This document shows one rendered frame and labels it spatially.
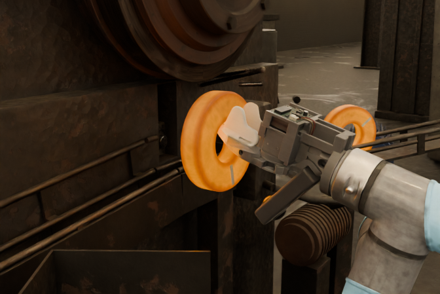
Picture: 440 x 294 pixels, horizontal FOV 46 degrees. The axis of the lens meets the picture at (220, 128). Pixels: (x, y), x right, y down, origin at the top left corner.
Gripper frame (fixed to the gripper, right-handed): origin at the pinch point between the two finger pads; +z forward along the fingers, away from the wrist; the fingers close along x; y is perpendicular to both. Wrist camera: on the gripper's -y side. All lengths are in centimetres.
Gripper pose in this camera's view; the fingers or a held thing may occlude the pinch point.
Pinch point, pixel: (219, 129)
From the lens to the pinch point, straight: 78.4
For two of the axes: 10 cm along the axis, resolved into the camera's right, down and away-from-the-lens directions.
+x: -5.9, 1.9, -7.8
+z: -7.8, -3.8, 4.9
